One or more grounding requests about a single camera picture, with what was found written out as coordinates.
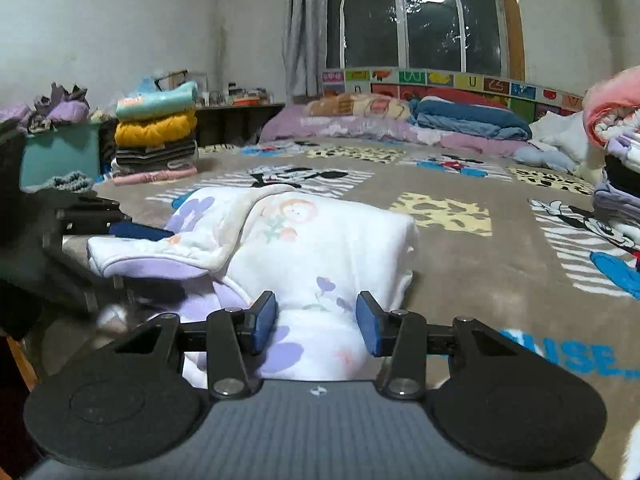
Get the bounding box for teal storage box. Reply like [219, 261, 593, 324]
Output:
[20, 121, 103, 191]

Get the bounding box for brown cartoon printed blanket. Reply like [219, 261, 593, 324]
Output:
[30, 132, 640, 480]

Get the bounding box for lavender folded garment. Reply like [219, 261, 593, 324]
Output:
[592, 182, 640, 228]

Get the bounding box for blue folded quilt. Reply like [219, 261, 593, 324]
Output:
[409, 96, 533, 142]

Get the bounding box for purple floral bed sheet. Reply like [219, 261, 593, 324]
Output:
[260, 105, 541, 158]

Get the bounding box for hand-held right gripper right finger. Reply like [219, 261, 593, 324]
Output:
[356, 291, 521, 402]

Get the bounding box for light blue soft cloth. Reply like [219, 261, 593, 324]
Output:
[514, 144, 578, 173]

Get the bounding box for grey knitted cloth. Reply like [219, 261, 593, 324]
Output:
[42, 170, 96, 193]

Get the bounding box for grey curtain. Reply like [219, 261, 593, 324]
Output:
[282, 0, 328, 98]

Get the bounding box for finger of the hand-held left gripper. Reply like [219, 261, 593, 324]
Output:
[55, 197, 176, 243]

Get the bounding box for pink folded garment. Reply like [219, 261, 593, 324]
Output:
[111, 166, 199, 187]

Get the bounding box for window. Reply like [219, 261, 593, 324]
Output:
[325, 0, 506, 76]

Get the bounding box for pile of loose clothes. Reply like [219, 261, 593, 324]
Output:
[0, 81, 108, 133]

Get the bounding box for colourful picture headboard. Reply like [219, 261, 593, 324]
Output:
[321, 66, 586, 123]

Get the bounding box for white tubular frame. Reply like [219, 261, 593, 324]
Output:
[339, 0, 468, 73]

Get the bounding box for wooden window trim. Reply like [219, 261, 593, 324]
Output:
[492, 0, 528, 81]

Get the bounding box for dark wooden desk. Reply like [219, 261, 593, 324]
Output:
[194, 102, 287, 150]

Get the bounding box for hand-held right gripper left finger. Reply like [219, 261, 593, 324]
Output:
[112, 290, 277, 401]

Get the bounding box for yellow folded knit sweater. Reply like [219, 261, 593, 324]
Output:
[114, 110, 198, 148]

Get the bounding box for white floral pajama top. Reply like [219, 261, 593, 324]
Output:
[86, 184, 420, 391]

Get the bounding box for black striped folded garment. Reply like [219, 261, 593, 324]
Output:
[112, 137, 198, 173]

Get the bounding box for pink folded quilt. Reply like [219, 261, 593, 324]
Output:
[582, 66, 640, 148]

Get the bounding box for assorted small bottles and boxes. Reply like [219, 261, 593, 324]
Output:
[197, 80, 276, 108]

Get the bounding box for framed picture stand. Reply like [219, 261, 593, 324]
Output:
[152, 69, 208, 93]

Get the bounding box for white crumpled cloth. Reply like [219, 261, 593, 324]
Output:
[529, 110, 608, 176]

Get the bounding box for orange cartoon pillow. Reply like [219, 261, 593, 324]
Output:
[306, 92, 413, 122]

